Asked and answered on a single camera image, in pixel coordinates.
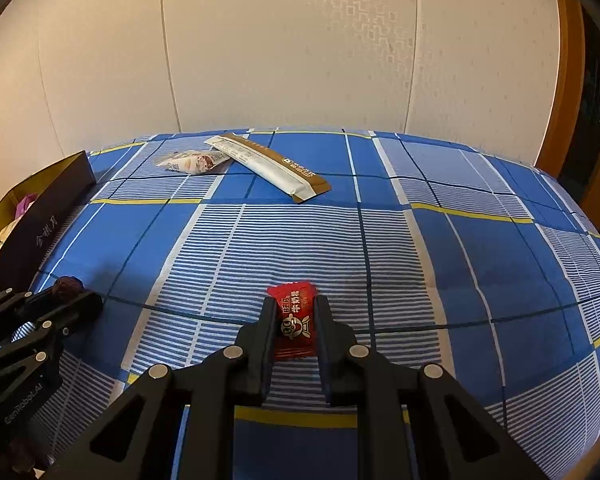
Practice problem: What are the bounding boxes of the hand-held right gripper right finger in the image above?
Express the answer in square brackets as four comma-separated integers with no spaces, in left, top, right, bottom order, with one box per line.
[313,295,546,480]

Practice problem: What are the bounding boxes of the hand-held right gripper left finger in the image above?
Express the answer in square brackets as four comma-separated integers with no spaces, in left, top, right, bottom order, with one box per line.
[45,296,280,480]

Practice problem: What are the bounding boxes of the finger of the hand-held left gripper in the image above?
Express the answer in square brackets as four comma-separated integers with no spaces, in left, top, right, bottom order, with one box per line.
[0,288,35,333]
[0,290,105,378]

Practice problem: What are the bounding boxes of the dark red round snack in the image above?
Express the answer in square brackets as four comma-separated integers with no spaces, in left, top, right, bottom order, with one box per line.
[53,276,84,306]

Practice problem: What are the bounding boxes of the small red candy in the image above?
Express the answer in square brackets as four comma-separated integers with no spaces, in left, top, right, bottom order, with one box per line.
[266,280,318,361]

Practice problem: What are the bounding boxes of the dark brown gift box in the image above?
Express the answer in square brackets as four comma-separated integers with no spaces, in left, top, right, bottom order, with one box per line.
[0,150,97,301]

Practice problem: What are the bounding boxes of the pink wrapper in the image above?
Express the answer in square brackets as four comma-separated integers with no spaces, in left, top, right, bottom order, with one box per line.
[14,193,40,221]

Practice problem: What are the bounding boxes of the blue plaid bed sheet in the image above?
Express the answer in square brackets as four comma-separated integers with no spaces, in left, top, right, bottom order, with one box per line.
[30,127,600,480]

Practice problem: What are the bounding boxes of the white and brown stick packet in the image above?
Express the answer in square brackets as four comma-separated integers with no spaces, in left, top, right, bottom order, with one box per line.
[204,133,332,205]

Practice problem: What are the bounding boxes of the small clear snack packet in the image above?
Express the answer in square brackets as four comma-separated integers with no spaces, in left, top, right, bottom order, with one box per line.
[154,150,233,176]

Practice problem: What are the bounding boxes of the wooden door frame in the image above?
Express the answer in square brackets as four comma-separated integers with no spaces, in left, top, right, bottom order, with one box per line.
[532,0,587,177]

